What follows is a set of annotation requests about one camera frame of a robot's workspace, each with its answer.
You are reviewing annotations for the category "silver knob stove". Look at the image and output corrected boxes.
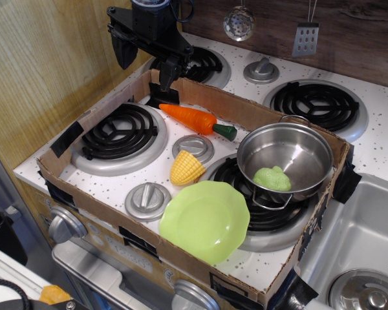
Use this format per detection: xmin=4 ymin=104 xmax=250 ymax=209
xmin=243 ymin=57 xmax=280 ymax=85
xmin=172 ymin=134 xmax=215 ymax=163
xmin=124 ymin=182 xmax=171 ymax=222

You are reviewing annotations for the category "front left black burner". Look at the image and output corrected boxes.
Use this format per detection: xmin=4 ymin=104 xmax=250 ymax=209
xmin=71 ymin=103 xmax=167 ymax=177

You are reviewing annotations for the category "silver oven door handle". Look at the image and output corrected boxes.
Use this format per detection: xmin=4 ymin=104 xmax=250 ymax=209
xmin=52 ymin=241 xmax=149 ymax=309

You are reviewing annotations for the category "hanging silver spatula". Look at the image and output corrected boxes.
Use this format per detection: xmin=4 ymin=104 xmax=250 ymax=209
xmin=292 ymin=1 xmax=319 ymax=58

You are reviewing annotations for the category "left oven front knob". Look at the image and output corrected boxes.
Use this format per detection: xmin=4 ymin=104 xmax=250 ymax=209
xmin=48 ymin=206 xmax=87 ymax=243

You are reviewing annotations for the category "silver knob centre stove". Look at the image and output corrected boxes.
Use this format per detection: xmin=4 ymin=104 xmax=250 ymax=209
xmin=172 ymin=134 xmax=215 ymax=163

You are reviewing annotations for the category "rear right black burner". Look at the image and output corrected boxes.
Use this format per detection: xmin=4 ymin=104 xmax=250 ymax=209
xmin=263 ymin=79 xmax=369 ymax=142

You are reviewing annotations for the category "black burner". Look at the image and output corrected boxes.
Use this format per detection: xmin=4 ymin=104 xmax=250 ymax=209
xmin=144 ymin=46 xmax=231 ymax=89
xmin=200 ymin=154 xmax=318 ymax=253
xmin=263 ymin=79 xmax=369 ymax=142
xmin=71 ymin=103 xmax=167 ymax=177

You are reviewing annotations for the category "rear left black burner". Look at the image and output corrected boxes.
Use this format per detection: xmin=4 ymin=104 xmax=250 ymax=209
xmin=144 ymin=46 xmax=231 ymax=89

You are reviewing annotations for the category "cardboard fence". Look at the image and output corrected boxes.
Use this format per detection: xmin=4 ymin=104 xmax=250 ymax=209
xmin=37 ymin=69 xmax=356 ymax=307

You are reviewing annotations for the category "black cable bottom left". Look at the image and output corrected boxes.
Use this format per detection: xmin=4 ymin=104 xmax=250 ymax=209
xmin=0 ymin=278 xmax=31 ymax=310

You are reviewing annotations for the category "silver knob front stove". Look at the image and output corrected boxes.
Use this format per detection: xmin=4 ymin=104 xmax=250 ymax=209
xmin=124 ymin=182 xmax=171 ymax=222

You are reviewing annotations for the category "silver sink drain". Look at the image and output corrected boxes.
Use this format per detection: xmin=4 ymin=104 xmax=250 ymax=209
xmin=327 ymin=269 xmax=388 ymax=309

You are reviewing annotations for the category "orange toy bottom left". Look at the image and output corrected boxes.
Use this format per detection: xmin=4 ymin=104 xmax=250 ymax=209
xmin=39 ymin=285 xmax=72 ymax=305

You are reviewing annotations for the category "green toy broccoli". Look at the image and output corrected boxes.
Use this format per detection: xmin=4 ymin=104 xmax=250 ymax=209
xmin=252 ymin=166 xmax=292 ymax=192

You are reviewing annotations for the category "yellow toy corn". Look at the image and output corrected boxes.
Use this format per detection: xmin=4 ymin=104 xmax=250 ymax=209
xmin=169 ymin=150 xmax=206 ymax=186

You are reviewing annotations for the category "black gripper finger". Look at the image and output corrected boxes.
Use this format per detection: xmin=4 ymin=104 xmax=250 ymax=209
xmin=159 ymin=54 xmax=185 ymax=92
xmin=111 ymin=32 xmax=138 ymax=70

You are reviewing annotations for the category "light green plastic plate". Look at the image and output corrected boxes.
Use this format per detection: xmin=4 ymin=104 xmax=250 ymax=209
xmin=158 ymin=181 xmax=250 ymax=265

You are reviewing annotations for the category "stainless steel pan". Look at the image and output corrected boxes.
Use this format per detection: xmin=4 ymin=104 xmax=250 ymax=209
xmin=237 ymin=115 xmax=334 ymax=211

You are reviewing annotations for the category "oven knob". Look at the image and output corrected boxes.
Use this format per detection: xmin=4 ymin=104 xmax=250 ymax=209
xmin=48 ymin=206 xmax=87 ymax=243
xmin=171 ymin=279 xmax=220 ymax=310

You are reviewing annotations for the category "orange toy carrot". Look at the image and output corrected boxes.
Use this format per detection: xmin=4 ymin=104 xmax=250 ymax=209
xmin=159 ymin=103 xmax=237 ymax=141

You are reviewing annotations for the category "silver sink basin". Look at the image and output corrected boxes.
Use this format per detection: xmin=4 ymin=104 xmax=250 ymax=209
xmin=298 ymin=174 xmax=388 ymax=309

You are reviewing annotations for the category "front right black burner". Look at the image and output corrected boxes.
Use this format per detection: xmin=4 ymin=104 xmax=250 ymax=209
xmin=200 ymin=154 xmax=318 ymax=253

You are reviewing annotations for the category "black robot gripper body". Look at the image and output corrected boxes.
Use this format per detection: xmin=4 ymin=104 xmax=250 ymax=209
xmin=107 ymin=1 xmax=193 ymax=57

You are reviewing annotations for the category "silver knob rear stove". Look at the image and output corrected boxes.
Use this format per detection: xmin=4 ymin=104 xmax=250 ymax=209
xmin=243 ymin=57 xmax=280 ymax=85

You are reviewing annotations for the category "hanging silver strainer ladle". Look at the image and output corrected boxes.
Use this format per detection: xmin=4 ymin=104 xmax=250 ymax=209
xmin=222 ymin=1 xmax=256 ymax=42

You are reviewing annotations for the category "right oven front knob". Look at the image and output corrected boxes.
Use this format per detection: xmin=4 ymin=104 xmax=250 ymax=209
xmin=171 ymin=279 xmax=220 ymax=310

